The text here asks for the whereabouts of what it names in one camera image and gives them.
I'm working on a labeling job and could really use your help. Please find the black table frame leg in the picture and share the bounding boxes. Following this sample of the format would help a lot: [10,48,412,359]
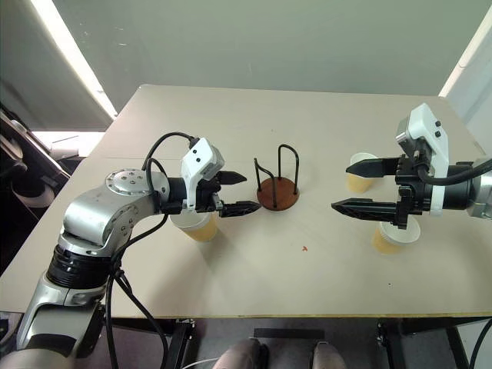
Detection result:
[164,317,198,369]
[375,318,409,369]

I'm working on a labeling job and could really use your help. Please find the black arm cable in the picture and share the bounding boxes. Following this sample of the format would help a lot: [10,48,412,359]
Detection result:
[413,151,492,185]
[103,131,201,369]

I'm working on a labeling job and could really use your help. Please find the black hanging cable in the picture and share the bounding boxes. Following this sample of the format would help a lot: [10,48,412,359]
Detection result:
[467,317,492,369]

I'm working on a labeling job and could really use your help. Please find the dark background furniture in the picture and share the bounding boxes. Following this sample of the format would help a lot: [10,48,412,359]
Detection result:
[0,100,72,211]

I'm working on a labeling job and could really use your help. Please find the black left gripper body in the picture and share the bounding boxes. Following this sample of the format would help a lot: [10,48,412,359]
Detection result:
[194,172,224,213]

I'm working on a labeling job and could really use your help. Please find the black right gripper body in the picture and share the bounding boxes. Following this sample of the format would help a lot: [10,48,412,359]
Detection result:
[393,151,436,231]

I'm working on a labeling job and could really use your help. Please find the black tape strip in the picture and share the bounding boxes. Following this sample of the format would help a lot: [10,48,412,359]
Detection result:
[253,327,326,341]

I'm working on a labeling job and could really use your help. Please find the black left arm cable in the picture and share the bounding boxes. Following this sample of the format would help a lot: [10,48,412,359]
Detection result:
[103,131,201,369]

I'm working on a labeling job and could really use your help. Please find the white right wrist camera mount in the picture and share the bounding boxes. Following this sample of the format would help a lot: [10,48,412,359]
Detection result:
[394,102,450,217]

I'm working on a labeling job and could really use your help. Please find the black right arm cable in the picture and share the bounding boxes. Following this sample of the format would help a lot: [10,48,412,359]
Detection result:
[413,151,492,185]

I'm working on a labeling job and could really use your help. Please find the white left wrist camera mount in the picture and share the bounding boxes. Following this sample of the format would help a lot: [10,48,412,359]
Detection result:
[180,138,226,211]

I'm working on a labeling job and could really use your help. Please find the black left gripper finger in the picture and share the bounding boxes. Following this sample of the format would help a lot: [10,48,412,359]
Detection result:
[219,171,248,185]
[218,200,263,220]

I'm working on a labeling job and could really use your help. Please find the brown round wire rack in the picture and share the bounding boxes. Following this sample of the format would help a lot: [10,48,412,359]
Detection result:
[252,144,302,212]

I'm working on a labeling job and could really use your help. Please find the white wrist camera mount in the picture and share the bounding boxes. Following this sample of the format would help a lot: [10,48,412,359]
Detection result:
[394,102,450,217]
[180,138,226,211]

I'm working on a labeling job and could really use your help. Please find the yellow paper cup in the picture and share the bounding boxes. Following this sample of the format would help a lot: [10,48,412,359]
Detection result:
[370,218,421,256]
[169,211,221,244]
[345,151,376,194]

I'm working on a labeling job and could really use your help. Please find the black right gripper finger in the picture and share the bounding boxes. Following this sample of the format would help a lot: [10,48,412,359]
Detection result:
[331,198,401,224]
[344,156,401,180]

